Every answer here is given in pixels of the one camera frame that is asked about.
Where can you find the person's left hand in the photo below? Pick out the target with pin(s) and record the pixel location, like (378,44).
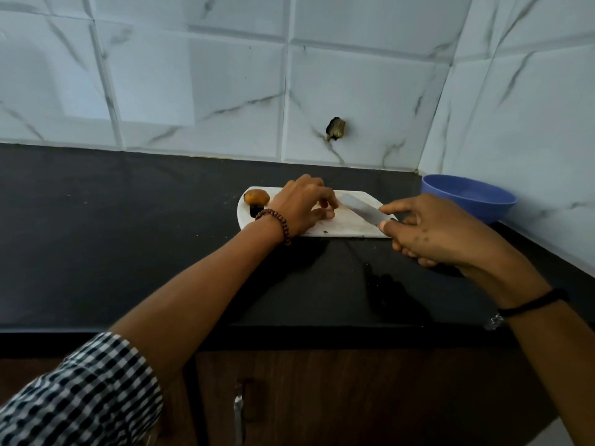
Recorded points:
(302,204)

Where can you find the person's right hand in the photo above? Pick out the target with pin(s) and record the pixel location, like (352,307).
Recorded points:
(446,236)

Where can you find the blue plastic bowl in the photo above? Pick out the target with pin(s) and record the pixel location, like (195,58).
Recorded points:
(469,199)

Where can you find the whole brown potato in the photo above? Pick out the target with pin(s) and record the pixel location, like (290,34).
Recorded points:
(256,197)

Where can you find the white cutting board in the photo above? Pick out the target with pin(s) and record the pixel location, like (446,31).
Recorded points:
(353,227)

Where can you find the steel kitchen knife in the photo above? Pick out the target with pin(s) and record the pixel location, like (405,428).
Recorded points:
(362,209)

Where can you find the person's left forearm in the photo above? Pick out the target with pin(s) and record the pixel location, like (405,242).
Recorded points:
(200,301)

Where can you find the person's right forearm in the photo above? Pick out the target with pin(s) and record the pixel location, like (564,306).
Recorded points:
(562,366)

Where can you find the black wristband with charm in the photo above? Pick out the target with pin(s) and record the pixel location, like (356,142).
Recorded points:
(534,304)

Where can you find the black white checkered shirt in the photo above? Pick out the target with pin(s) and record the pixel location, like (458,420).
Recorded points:
(79,394)

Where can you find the brown wall pipe stub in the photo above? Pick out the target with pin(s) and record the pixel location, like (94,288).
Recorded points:
(335,129)

